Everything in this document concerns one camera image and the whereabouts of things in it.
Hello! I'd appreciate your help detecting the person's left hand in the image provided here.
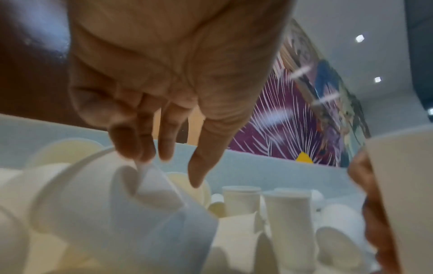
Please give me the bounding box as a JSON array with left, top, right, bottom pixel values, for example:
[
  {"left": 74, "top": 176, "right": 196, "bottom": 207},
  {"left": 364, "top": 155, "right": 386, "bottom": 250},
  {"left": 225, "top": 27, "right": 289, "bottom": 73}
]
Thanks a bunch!
[{"left": 67, "top": 0, "right": 295, "bottom": 188}]

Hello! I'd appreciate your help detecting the person's right hand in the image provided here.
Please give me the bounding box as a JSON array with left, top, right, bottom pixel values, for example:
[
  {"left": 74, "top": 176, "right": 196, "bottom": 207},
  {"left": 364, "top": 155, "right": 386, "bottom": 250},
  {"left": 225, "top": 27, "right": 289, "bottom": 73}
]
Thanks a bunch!
[{"left": 347, "top": 149, "right": 403, "bottom": 274}]

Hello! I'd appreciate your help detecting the single white paper cup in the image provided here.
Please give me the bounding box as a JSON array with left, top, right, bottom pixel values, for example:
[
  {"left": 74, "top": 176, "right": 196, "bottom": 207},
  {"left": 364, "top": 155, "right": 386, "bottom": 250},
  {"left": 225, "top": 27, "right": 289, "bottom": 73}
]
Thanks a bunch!
[
  {"left": 28, "top": 145, "right": 219, "bottom": 274},
  {"left": 365, "top": 125, "right": 433, "bottom": 274}
]

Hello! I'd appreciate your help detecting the pile of paper cups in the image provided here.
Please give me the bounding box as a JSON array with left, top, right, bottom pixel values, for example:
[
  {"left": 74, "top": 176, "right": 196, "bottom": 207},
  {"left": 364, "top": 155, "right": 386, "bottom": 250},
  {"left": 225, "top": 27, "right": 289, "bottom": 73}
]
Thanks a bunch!
[{"left": 0, "top": 138, "right": 376, "bottom": 274}]

